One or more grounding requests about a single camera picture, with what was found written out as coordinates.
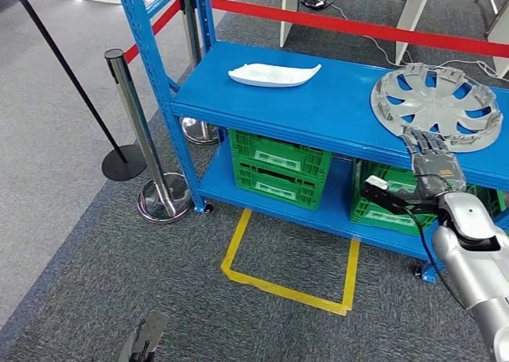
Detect silver wheel hubcap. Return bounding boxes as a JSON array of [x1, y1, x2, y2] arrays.
[[369, 63, 504, 154]]

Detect short red barrier belt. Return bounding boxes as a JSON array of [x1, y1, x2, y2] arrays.
[[122, 0, 182, 65]]

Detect blue metal shelf rack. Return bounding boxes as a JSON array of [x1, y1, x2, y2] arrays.
[[113, 0, 509, 285]]

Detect green folded plastic crate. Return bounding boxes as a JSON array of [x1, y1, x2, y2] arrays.
[[228, 129, 333, 184], [351, 159, 438, 213], [349, 196, 438, 238], [232, 162, 330, 212]]

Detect white desk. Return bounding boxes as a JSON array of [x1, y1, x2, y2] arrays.
[[279, 0, 437, 65]]

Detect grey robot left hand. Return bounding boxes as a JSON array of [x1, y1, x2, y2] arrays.
[[119, 320, 157, 362]]

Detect white floor cable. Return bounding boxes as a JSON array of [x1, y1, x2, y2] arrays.
[[328, 3, 509, 81]]

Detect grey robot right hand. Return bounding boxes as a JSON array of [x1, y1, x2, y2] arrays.
[[399, 127, 467, 203]]

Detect chrome stanchion post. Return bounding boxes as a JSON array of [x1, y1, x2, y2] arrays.
[[176, 0, 220, 146], [105, 49, 195, 224]]

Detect black stanchion post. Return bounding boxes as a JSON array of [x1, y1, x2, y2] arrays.
[[0, 0, 148, 182]]

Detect white plastic trim part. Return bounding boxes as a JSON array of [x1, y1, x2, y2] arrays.
[[228, 62, 322, 88]]

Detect long red barrier belt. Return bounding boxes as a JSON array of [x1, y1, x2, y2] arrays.
[[210, 0, 509, 60]]

